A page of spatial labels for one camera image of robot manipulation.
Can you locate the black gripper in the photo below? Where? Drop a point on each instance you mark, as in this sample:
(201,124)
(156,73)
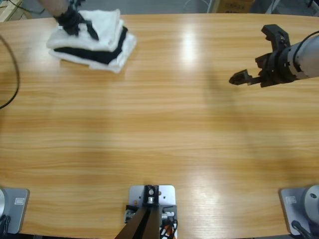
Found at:
(276,67)
(71,18)

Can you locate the white t-shirt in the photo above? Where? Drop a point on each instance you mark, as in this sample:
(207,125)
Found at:
(107,27)

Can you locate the black garment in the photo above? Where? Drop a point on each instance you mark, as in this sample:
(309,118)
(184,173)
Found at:
(99,56)

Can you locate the white garment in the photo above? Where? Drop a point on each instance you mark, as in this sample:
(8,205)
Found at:
(124,54)

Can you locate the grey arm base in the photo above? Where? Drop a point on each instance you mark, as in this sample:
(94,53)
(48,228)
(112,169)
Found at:
(294,206)
(17,211)

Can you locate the light wooden pallet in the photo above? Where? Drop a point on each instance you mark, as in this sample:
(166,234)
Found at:
(12,10)

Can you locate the brown cardboard box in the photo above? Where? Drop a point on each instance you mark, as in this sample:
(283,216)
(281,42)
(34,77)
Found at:
(236,6)

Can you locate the orange clamp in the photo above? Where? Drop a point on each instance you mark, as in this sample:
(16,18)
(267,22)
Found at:
(172,230)

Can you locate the white mount plate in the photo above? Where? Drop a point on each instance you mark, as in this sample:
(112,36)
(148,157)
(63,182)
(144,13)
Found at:
(167,193)

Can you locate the silver angle bracket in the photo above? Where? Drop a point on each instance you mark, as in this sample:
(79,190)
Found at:
(167,214)
(129,215)

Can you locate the dark camera post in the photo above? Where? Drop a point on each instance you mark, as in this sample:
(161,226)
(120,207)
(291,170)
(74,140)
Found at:
(147,224)

